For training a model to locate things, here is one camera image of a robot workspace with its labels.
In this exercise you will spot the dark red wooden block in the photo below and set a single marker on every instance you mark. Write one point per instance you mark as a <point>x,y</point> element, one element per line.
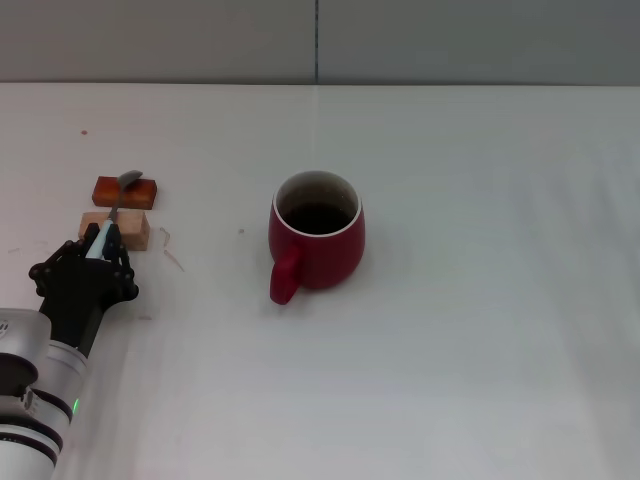
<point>145,192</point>

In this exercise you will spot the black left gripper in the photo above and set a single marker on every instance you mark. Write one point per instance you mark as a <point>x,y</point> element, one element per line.
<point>75,295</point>

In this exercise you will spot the red ceramic cup with coffee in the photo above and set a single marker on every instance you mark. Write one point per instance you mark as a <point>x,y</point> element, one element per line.
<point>325,260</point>

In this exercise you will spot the light wooden block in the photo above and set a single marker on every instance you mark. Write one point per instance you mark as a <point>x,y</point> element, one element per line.
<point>132,227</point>

